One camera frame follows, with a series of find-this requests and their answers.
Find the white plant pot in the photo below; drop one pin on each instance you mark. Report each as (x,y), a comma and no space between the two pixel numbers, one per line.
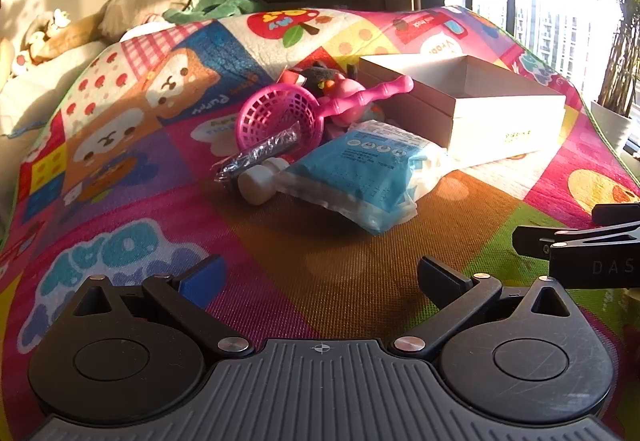
(612,128)

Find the blue wet wipes packet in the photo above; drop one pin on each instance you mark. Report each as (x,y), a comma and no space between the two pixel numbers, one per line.
(365,171)

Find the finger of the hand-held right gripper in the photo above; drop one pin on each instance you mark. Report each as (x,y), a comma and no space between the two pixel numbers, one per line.
(590,261)
(617,213)

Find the tall palm plant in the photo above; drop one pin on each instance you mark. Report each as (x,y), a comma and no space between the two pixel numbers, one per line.
(625,46)

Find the tan plush toy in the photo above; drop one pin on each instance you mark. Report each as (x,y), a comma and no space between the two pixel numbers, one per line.
(70,36)

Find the white cardboard box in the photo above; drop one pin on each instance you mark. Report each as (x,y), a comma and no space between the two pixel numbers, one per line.
(500,126)

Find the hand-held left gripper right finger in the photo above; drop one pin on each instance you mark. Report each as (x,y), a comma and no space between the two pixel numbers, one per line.
(440,278)

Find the colourful printed play mat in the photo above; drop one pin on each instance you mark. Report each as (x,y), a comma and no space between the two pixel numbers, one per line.
(125,171)

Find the white bedding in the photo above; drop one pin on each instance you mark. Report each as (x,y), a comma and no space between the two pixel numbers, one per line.
(40,91)

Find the green cloth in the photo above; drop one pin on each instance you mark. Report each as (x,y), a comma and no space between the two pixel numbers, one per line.
(220,1)

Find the red and white packet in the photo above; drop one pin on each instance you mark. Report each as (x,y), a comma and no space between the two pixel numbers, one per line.
(292,75)

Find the dark item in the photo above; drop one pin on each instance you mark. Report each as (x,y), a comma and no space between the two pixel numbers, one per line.
(255,156)

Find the pink and teal pig toy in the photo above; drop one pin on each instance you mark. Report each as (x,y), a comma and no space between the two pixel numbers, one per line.
(350,98)

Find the pink toy net scoop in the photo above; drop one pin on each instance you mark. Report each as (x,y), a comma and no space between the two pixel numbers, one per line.
(272,121)

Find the white plastic bottle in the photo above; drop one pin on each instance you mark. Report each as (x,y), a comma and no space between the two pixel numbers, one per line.
(257,183)

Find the white pillow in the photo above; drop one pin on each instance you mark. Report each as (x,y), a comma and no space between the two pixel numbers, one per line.
(140,32)

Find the black plush toy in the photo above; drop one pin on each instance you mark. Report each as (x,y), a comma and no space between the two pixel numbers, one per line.
(320,73)

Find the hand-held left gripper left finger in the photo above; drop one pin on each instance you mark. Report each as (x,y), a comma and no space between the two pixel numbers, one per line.
(200,281)

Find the beige pillow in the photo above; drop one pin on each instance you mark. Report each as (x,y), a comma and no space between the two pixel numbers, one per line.
(145,6)

